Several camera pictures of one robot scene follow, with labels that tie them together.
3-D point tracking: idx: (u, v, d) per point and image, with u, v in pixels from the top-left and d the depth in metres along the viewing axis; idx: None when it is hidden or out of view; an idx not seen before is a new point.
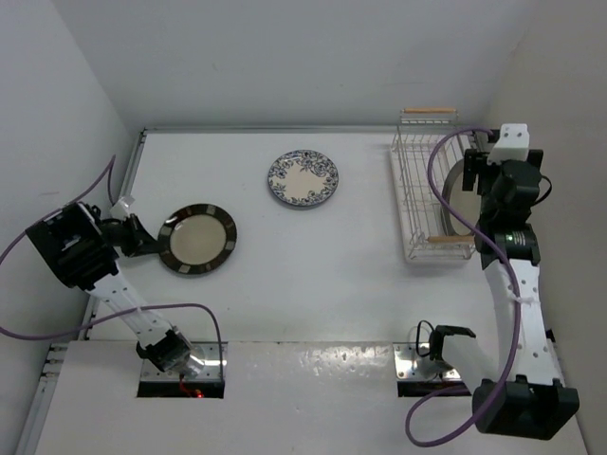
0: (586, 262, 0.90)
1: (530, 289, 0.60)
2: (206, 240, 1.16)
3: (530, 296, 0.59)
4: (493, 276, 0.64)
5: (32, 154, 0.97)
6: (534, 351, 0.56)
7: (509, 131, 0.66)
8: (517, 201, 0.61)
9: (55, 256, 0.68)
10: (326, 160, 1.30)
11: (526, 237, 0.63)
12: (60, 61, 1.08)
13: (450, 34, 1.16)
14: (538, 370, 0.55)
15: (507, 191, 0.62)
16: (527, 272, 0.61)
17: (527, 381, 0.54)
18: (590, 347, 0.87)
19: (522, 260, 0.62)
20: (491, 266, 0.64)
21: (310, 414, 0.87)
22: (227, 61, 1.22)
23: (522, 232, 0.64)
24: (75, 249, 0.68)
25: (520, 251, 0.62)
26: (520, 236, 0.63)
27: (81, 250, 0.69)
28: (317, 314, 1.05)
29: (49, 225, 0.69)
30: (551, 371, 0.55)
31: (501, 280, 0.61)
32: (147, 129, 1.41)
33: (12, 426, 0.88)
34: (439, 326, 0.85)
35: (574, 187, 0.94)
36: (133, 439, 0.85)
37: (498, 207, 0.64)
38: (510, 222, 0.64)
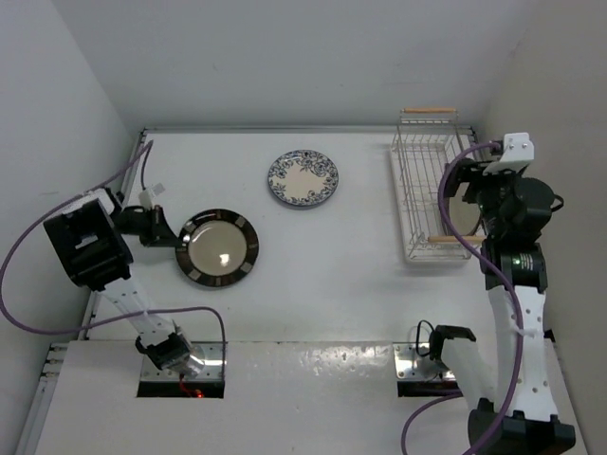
0: (586, 263, 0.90)
1: (534, 320, 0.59)
2: (224, 253, 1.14)
3: (534, 328, 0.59)
4: (498, 300, 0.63)
5: (32, 155, 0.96)
6: (533, 386, 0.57)
7: (513, 141, 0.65)
8: (528, 222, 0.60)
9: (65, 253, 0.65)
10: (326, 160, 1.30)
11: (535, 258, 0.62)
12: (59, 60, 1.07)
13: (451, 33, 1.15)
14: (534, 406, 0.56)
15: (519, 211, 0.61)
16: (533, 302, 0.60)
17: (525, 417, 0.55)
18: (590, 348, 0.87)
19: (528, 287, 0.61)
20: (495, 291, 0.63)
21: (310, 414, 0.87)
22: (227, 60, 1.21)
23: (529, 254, 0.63)
24: (88, 251, 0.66)
25: (527, 276, 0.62)
26: (528, 259, 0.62)
27: (94, 253, 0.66)
28: (316, 314, 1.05)
29: (69, 219, 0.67)
30: (549, 407, 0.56)
31: (505, 308, 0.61)
32: (147, 128, 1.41)
33: (12, 426, 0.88)
34: (438, 326, 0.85)
35: (574, 188, 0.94)
36: (133, 440, 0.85)
37: (506, 227, 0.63)
38: (520, 242, 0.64)
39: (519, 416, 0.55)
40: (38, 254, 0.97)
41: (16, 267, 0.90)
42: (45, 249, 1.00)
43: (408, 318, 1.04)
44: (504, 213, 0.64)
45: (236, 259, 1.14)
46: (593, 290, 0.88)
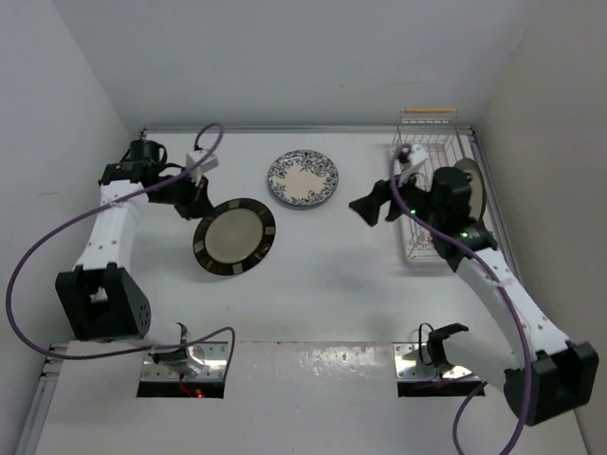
0: (586, 262, 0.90)
1: (504, 271, 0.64)
2: (232, 243, 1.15)
3: (507, 277, 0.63)
4: (468, 273, 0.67)
5: (31, 154, 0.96)
6: (538, 323, 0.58)
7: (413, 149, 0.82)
8: (460, 199, 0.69)
9: (77, 320, 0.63)
10: (326, 160, 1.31)
11: (477, 228, 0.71)
12: (59, 60, 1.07)
13: (451, 34, 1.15)
14: (551, 340, 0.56)
15: (447, 195, 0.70)
16: (495, 260, 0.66)
17: (547, 354, 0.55)
18: (591, 348, 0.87)
19: (485, 249, 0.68)
20: (463, 265, 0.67)
21: (310, 414, 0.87)
22: (227, 60, 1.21)
23: (471, 227, 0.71)
24: (101, 320, 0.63)
25: (479, 244, 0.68)
26: (472, 230, 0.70)
27: (106, 323, 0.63)
28: (316, 314, 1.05)
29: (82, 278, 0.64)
30: (561, 335, 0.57)
31: (477, 274, 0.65)
32: (147, 128, 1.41)
33: (13, 426, 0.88)
34: (433, 331, 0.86)
35: (573, 187, 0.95)
36: (134, 440, 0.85)
37: (444, 213, 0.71)
38: (459, 223, 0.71)
39: (542, 355, 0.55)
40: (39, 253, 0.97)
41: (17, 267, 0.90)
42: (45, 248, 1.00)
43: (409, 318, 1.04)
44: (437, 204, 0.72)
45: (239, 253, 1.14)
46: (592, 289, 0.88)
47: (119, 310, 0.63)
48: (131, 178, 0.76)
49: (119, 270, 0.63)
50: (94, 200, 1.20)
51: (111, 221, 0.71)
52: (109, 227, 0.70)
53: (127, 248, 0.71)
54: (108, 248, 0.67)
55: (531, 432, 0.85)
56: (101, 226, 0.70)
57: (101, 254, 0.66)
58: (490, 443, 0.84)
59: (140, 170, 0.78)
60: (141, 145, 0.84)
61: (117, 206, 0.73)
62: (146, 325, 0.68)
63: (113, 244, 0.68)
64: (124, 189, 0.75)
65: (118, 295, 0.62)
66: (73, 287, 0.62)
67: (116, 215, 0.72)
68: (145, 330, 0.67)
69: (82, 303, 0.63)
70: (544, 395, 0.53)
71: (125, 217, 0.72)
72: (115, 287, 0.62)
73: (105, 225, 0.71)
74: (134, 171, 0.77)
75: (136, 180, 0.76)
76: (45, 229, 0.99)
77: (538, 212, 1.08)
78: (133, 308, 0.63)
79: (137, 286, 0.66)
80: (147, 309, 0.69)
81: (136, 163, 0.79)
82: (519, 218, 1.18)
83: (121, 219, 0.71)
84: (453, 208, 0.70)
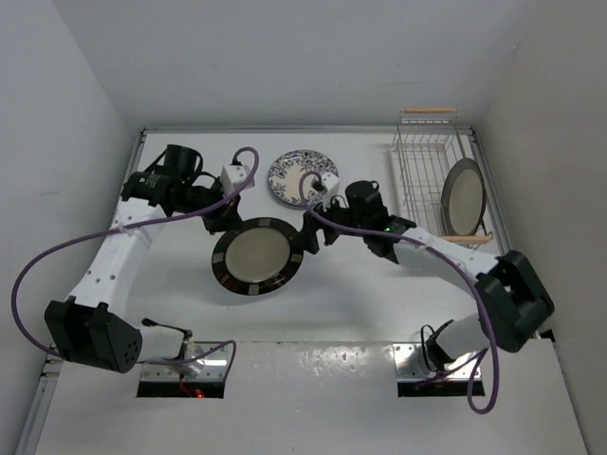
0: (586, 261, 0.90)
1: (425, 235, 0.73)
2: (253, 261, 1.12)
3: (429, 237, 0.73)
4: (404, 256, 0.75)
5: (32, 155, 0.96)
6: (469, 255, 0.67)
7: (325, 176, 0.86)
8: (374, 203, 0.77)
9: (63, 347, 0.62)
10: (326, 160, 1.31)
11: (399, 220, 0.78)
12: (59, 61, 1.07)
13: (451, 34, 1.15)
14: (486, 264, 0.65)
15: (362, 204, 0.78)
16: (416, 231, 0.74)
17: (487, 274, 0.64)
18: (590, 348, 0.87)
19: (407, 229, 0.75)
20: (397, 252, 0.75)
21: (310, 414, 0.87)
22: (227, 60, 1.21)
23: (395, 221, 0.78)
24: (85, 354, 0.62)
25: (403, 229, 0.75)
26: (396, 223, 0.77)
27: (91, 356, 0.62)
28: (317, 314, 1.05)
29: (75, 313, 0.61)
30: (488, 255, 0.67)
31: (407, 250, 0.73)
32: (147, 129, 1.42)
33: (13, 426, 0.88)
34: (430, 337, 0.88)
35: (573, 187, 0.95)
36: (134, 440, 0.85)
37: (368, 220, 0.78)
38: (381, 223, 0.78)
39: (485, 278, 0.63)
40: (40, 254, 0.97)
41: (18, 267, 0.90)
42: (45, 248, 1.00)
43: (409, 318, 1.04)
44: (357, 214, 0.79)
45: (258, 274, 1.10)
46: (591, 289, 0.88)
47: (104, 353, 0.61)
48: (150, 199, 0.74)
49: (109, 317, 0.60)
50: (94, 200, 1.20)
51: (116, 250, 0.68)
52: (112, 258, 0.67)
53: (124, 282, 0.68)
54: (104, 285, 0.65)
55: (531, 432, 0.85)
56: (105, 254, 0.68)
57: (95, 288, 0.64)
58: (490, 443, 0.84)
59: (162, 190, 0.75)
60: (178, 150, 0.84)
61: (127, 232, 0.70)
62: (131, 361, 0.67)
63: (111, 280, 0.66)
64: (140, 211, 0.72)
65: (103, 340, 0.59)
66: (61, 323, 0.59)
67: (122, 245, 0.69)
68: (128, 367, 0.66)
69: (69, 337, 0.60)
70: (502, 307, 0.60)
71: (130, 249, 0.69)
72: (101, 335, 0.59)
73: (109, 253, 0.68)
74: (155, 190, 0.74)
75: (154, 202, 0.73)
76: (45, 229, 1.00)
77: (538, 212, 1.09)
78: (117, 353, 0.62)
79: (126, 329, 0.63)
80: (137, 344, 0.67)
81: (160, 180, 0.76)
82: (518, 218, 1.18)
83: (126, 251, 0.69)
84: (373, 212, 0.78)
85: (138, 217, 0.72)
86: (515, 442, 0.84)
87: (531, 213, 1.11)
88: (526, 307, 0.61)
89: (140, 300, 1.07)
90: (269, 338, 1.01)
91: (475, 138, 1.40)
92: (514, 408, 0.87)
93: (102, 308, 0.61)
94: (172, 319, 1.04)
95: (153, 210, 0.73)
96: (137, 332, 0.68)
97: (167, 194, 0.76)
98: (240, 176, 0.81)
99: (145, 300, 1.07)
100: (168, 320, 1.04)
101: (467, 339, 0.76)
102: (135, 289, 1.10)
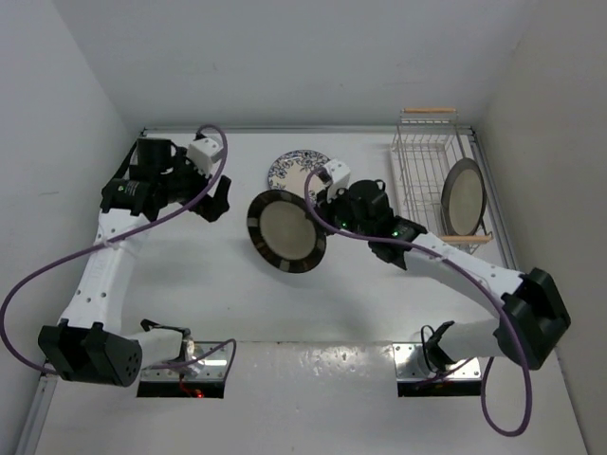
0: (586, 261, 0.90)
1: (441, 245, 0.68)
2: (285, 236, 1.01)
3: (446, 247, 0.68)
4: (415, 263, 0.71)
5: (32, 155, 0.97)
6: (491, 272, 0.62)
7: (333, 166, 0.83)
8: (379, 207, 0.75)
9: (63, 369, 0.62)
10: (326, 160, 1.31)
11: (405, 223, 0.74)
12: (59, 61, 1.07)
13: (451, 34, 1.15)
14: (509, 281, 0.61)
15: (365, 207, 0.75)
16: (431, 240, 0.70)
17: (511, 295, 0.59)
18: (591, 348, 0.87)
19: (418, 236, 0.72)
20: (408, 259, 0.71)
21: (309, 414, 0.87)
22: (227, 61, 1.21)
23: (399, 224, 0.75)
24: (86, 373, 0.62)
25: (412, 234, 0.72)
26: (403, 227, 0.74)
27: (92, 374, 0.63)
28: (316, 314, 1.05)
29: (67, 336, 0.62)
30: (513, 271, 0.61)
31: (422, 259, 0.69)
32: (147, 129, 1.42)
33: (14, 426, 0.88)
34: (431, 337, 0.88)
35: (576, 187, 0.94)
36: (134, 440, 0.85)
37: (374, 224, 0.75)
38: (388, 227, 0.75)
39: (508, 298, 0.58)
40: (40, 253, 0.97)
41: (18, 267, 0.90)
42: (45, 247, 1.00)
43: (409, 318, 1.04)
44: (359, 217, 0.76)
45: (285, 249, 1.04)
46: (591, 290, 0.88)
47: (105, 370, 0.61)
48: (132, 208, 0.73)
49: (103, 335, 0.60)
50: (94, 201, 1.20)
51: (102, 267, 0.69)
52: (101, 275, 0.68)
53: (117, 298, 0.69)
54: (97, 303, 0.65)
55: (531, 432, 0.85)
56: (92, 271, 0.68)
57: (88, 308, 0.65)
58: (490, 443, 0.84)
59: (143, 195, 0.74)
60: (151, 144, 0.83)
61: (112, 245, 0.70)
62: (136, 373, 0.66)
63: (101, 298, 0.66)
64: (123, 223, 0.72)
65: (101, 359, 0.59)
66: (56, 347, 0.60)
67: (109, 260, 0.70)
68: (133, 380, 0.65)
69: (66, 358, 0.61)
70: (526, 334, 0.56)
71: (117, 263, 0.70)
72: (97, 354, 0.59)
73: (96, 270, 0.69)
74: (136, 199, 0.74)
75: (136, 211, 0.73)
76: (45, 229, 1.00)
77: (538, 212, 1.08)
78: (119, 369, 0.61)
79: (124, 343, 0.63)
80: (138, 355, 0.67)
81: (139, 188, 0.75)
82: (518, 219, 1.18)
83: (114, 266, 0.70)
84: (378, 215, 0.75)
85: (122, 228, 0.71)
86: (516, 443, 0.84)
87: (531, 213, 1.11)
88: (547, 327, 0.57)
89: (140, 300, 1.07)
90: (269, 338, 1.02)
91: (475, 138, 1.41)
92: (514, 409, 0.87)
93: (96, 327, 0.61)
94: (172, 319, 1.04)
95: (137, 220, 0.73)
96: (137, 344, 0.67)
97: (149, 200, 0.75)
98: (215, 150, 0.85)
99: (145, 300, 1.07)
100: (168, 320, 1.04)
101: (467, 341, 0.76)
102: (134, 289, 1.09)
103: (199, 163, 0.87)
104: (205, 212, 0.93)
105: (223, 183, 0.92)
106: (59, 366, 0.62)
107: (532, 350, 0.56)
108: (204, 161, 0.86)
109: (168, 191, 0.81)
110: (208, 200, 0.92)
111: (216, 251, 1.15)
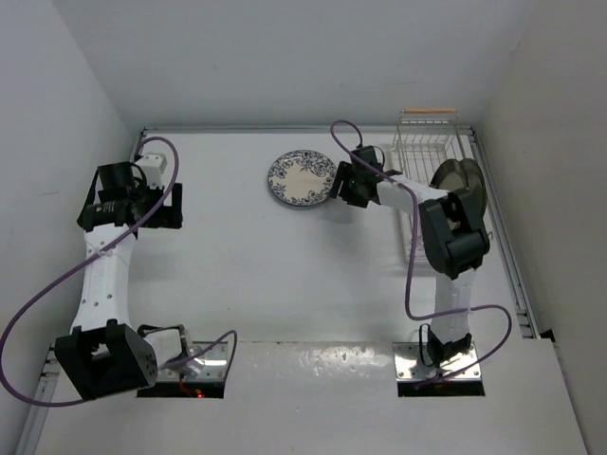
0: (585, 261, 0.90)
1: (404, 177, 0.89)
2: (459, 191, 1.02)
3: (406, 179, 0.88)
4: (386, 193, 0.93)
5: (32, 154, 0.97)
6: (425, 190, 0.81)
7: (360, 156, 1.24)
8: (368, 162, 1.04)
9: (80, 381, 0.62)
10: (326, 160, 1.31)
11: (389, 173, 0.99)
12: (59, 60, 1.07)
13: (450, 34, 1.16)
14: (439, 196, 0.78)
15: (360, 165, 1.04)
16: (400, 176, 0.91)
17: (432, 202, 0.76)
18: (590, 345, 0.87)
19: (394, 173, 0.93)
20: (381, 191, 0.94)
21: (309, 413, 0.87)
22: (228, 61, 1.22)
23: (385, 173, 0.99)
24: (108, 379, 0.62)
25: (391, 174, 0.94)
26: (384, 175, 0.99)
27: (112, 382, 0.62)
28: (316, 315, 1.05)
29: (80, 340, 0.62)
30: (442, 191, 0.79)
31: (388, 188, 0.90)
32: (147, 129, 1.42)
33: (13, 426, 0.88)
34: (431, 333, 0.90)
35: (576, 187, 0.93)
36: (136, 441, 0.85)
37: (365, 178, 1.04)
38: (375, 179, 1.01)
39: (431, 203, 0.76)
40: (39, 253, 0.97)
41: (17, 267, 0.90)
42: (45, 247, 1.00)
43: (409, 318, 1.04)
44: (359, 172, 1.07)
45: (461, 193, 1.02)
46: (591, 287, 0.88)
47: (127, 367, 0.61)
48: (115, 220, 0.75)
49: (120, 327, 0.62)
50: None
51: (102, 274, 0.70)
52: (101, 281, 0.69)
53: (121, 299, 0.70)
54: (105, 304, 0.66)
55: (530, 433, 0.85)
56: (93, 280, 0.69)
57: (97, 311, 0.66)
58: (490, 444, 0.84)
59: (123, 208, 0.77)
60: (113, 170, 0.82)
61: (106, 254, 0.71)
62: (153, 375, 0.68)
63: (109, 299, 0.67)
64: (111, 234, 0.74)
65: (122, 352, 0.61)
66: (75, 351, 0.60)
67: (106, 266, 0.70)
68: (153, 380, 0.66)
69: (86, 366, 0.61)
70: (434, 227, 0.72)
71: (115, 268, 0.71)
72: (118, 346, 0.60)
73: (96, 277, 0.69)
74: (117, 212, 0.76)
75: (119, 223, 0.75)
76: (45, 228, 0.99)
77: (538, 212, 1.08)
78: (140, 363, 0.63)
79: (138, 338, 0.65)
80: (152, 357, 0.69)
81: (117, 203, 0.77)
82: (518, 219, 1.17)
83: (113, 271, 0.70)
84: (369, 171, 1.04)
85: (111, 239, 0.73)
86: (516, 442, 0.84)
87: (532, 213, 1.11)
88: (465, 238, 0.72)
89: (140, 300, 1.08)
90: (270, 338, 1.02)
91: (475, 138, 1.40)
92: (514, 409, 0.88)
93: (110, 323, 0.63)
94: (174, 319, 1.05)
95: (122, 230, 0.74)
96: (150, 345, 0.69)
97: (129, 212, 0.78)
98: (160, 160, 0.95)
99: (146, 301, 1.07)
100: (169, 321, 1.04)
101: (444, 298, 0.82)
102: (135, 289, 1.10)
103: (148, 178, 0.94)
104: (170, 223, 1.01)
105: (175, 191, 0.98)
106: (78, 377, 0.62)
107: (442, 245, 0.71)
108: (156, 174, 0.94)
109: (139, 208, 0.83)
110: (167, 210, 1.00)
111: (216, 252, 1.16)
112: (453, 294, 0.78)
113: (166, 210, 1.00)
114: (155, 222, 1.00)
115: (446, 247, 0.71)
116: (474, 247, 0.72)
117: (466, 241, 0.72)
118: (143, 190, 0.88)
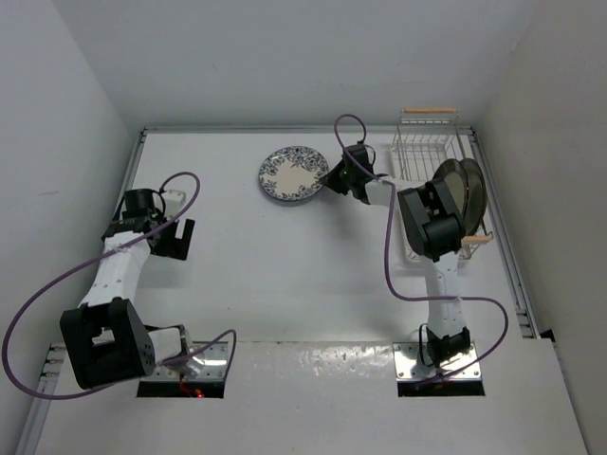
0: (582, 255, 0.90)
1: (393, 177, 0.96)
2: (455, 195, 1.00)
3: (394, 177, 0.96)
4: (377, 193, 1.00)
5: (32, 154, 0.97)
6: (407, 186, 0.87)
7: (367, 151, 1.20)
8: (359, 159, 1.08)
9: (79, 360, 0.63)
10: (317, 154, 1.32)
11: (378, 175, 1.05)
12: (59, 59, 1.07)
13: (450, 34, 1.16)
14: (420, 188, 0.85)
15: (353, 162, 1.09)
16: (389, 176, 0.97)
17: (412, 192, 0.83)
18: (590, 344, 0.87)
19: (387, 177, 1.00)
20: (372, 191, 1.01)
21: (309, 413, 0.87)
22: (228, 61, 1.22)
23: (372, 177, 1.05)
24: (105, 360, 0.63)
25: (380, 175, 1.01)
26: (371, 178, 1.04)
27: (110, 363, 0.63)
28: (315, 315, 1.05)
29: (84, 315, 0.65)
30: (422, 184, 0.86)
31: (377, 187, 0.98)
32: (147, 128, 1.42)
33: (13, 426, 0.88)
34: (431, 333, 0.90)
35: (572, 183, 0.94)
36: (136, 440, 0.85)
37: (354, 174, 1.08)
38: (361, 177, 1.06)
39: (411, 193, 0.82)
40: (39, 253, 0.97)
41: (17, 267, 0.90)
42: (45, 247, 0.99)
43: (409, 318, 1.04)
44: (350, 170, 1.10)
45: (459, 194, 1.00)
46: (590, 285, 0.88)
47: (124, 344, 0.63)
48: (134, 228, 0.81)
49: (124, 302, 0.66)
50: (92, 200, 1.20)
51: (116, 263, 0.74)
52: (114, 269, 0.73)
53: (130, 289, 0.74)
54: (113, 286, 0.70)
55: (529, 432, 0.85)
56: (105, 268, 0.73)
57: (105, 291, 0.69)
58: (491, 444, 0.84)
59: (142, 222, 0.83)
60: (137, 193, 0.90)
61: (121, 250, 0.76)
62: (151, 369, 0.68)
63: (118, 282, 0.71)
64: (126, 237, 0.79)
65: (123, 327, 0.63)
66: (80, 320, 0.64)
67: (119, 261, 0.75)
68: (150, 371, 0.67)
69: (88, 342, 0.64)
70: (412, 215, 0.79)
71: (127, 263, 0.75)
72: (119, 319, 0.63)
73: (109, 268, 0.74)
74: (136, 223, 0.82)
75: (137, 230, 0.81)
76: (45, 228, 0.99)
77: (538, 212, 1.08)
78: (138, 344, 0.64)
79: (140, 323, 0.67)
80: (153, 352, 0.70)
81: (137, 218, 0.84)
82: (518, 219, 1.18)
83: (125, 263, 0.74)
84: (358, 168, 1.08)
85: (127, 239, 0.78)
86: (516, 443, 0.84)
87: (531, 212, 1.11)
88: (441, 222, 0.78)
89: (140, 300, 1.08)
90: (271, 338, 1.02)
91: (475, 138, 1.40)
92: (515, 409, 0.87)
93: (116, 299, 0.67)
94: (174, 319, 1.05)
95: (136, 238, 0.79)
96: (150, 339, 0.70)
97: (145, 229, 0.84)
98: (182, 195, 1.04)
99: (146, 300, 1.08)
100: (169, 321, 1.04)
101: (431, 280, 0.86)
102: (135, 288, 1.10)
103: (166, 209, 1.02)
104: (176, 253, 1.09)
105: (187, 226, 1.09)
106: (78, 355, 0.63)
107: (420, 227, 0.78)
108: (174, 207, 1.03)
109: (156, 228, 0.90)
110: (175, 242, 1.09)
111: (216, 251, 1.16)
112: (438, 278, 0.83)
113: (174, 241, 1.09)
114: (162, 251, 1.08)
115: (424, 231, 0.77)
116: (450, 232, 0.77)
117: (441, 227, 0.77)
118: (162, 221, 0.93)
